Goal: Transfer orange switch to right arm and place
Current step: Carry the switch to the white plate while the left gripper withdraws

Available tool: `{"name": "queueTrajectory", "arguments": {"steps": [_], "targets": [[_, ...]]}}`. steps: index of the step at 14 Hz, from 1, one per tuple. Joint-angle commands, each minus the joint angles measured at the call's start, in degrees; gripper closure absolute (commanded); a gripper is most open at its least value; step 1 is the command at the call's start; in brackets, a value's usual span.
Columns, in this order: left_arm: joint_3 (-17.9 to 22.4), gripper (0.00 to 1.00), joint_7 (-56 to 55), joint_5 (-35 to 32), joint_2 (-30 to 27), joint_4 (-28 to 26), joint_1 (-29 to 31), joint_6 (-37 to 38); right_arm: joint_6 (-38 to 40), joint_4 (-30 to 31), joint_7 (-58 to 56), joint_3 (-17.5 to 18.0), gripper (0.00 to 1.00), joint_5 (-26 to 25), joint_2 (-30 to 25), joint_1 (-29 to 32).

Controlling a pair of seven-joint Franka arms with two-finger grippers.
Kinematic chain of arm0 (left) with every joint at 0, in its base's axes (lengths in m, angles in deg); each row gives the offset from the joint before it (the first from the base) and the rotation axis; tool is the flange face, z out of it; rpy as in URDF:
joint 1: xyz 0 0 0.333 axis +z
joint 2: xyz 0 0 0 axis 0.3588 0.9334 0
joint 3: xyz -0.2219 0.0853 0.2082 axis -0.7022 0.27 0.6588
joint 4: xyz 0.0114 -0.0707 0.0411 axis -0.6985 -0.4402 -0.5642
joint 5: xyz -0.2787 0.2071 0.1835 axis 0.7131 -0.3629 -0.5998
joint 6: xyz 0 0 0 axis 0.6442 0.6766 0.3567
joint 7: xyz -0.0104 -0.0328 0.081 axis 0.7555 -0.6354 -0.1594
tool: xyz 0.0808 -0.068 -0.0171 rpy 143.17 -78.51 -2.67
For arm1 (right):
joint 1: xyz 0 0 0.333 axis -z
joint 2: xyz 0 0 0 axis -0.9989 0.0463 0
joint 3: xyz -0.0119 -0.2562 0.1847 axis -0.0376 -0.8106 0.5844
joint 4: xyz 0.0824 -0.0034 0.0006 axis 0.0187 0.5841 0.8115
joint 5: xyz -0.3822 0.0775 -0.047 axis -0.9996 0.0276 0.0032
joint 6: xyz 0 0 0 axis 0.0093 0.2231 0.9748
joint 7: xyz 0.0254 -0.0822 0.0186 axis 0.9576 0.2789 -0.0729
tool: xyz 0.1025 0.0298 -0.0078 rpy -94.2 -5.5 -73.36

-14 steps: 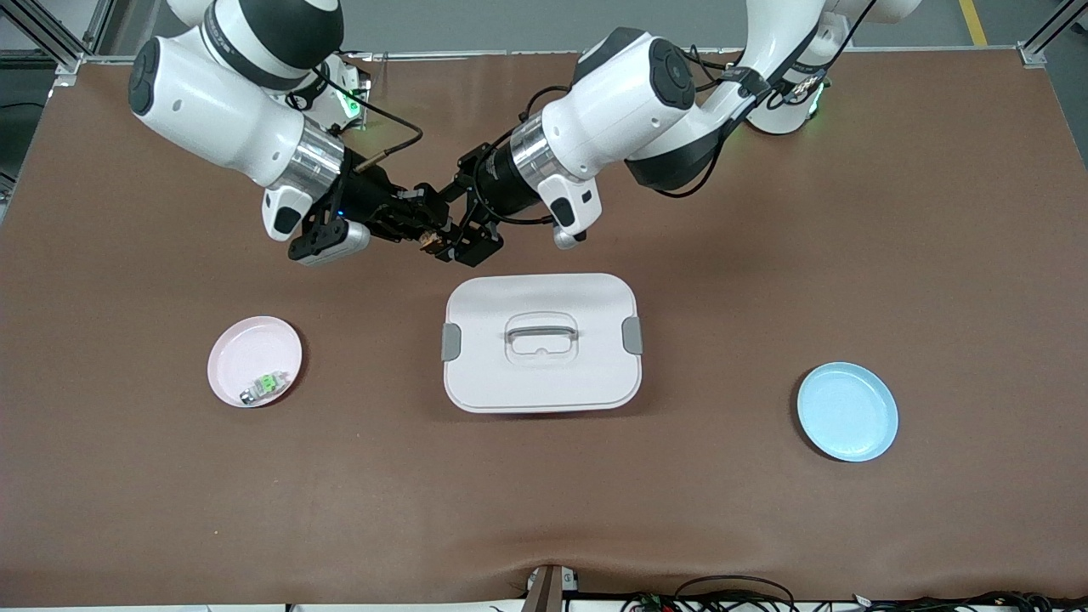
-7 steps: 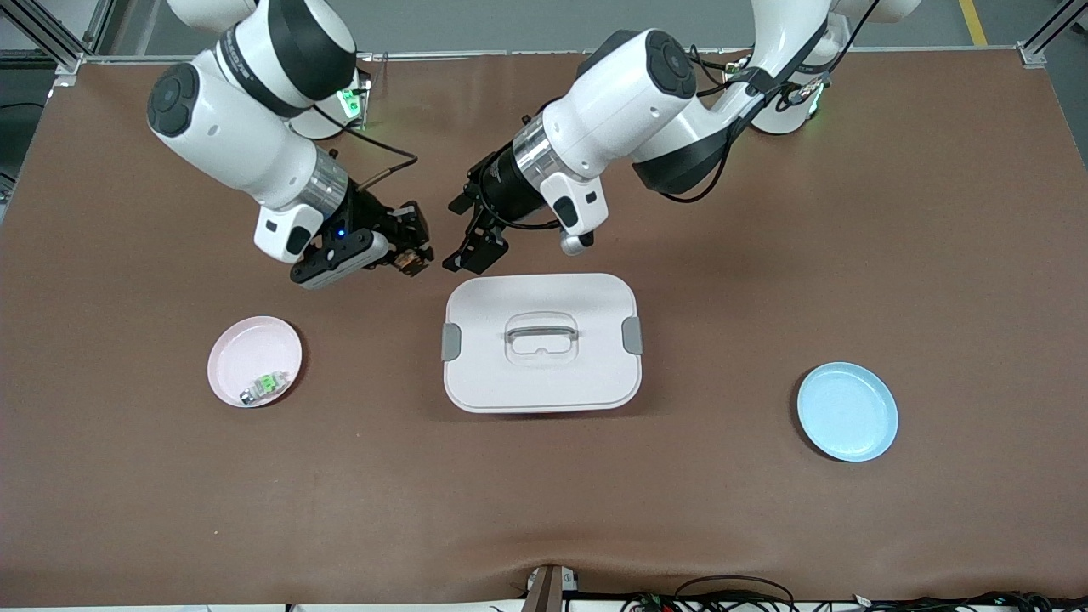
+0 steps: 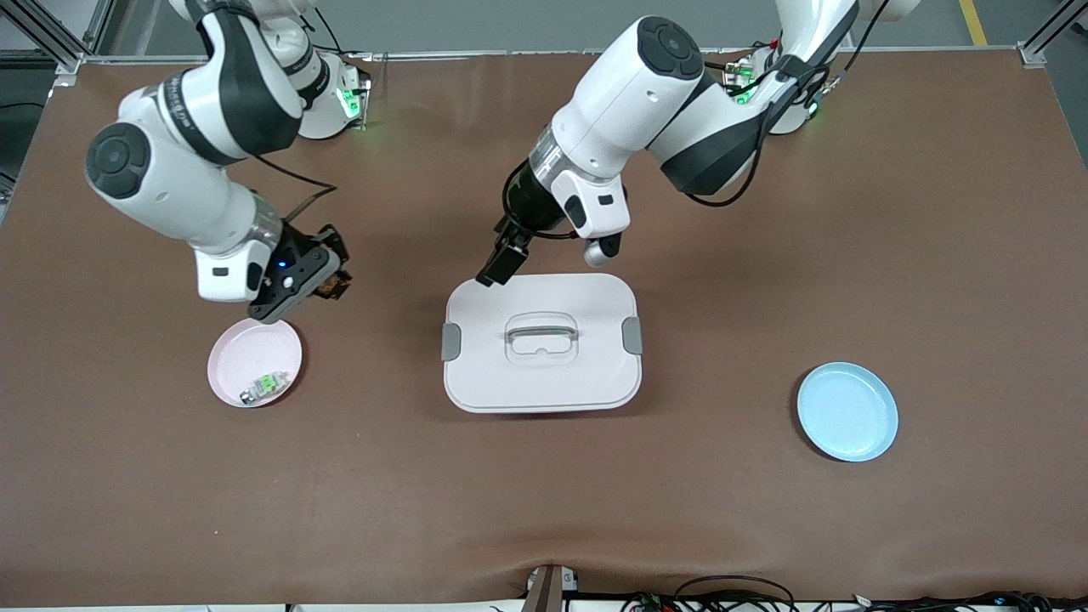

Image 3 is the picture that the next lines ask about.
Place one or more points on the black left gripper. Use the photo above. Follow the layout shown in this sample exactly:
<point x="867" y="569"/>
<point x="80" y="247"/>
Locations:
<point x="529" y="206"/>

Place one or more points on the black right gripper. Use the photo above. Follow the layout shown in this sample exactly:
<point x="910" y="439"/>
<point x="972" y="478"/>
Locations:
<point x="330" y="244"/>

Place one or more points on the orange black push-button switch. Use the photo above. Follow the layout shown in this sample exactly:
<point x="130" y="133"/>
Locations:
<point x="337" y="287"/>

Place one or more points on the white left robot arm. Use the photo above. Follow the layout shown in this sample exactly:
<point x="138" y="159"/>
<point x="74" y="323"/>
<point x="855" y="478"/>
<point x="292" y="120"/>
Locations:
<point x="629" y="102"/>

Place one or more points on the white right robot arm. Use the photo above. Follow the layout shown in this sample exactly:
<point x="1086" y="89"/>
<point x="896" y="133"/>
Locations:
<point x="170" y="178"/>

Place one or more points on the pink round plate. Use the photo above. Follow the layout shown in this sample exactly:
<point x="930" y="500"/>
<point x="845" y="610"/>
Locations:
<point x="246" y="365"/>

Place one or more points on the brown table mat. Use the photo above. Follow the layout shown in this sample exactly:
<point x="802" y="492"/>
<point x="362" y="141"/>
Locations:
<point x="544" y="510"/>

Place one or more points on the light blue round plate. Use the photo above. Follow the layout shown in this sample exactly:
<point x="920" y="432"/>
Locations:
<point x="850" y="412"/>

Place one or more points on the green push-button switch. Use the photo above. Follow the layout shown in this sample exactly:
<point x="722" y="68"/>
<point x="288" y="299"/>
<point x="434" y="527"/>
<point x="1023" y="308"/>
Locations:
<point x="265" y="387"/>

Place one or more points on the aluminium frame post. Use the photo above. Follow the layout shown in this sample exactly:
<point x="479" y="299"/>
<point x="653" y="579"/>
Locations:
<point x="1033" y="56"/>
<point x="68" y="59"/>

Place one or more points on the brown camera mount post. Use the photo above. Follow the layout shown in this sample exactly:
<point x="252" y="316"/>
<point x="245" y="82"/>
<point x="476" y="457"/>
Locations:
<point x="544" y="591"/>

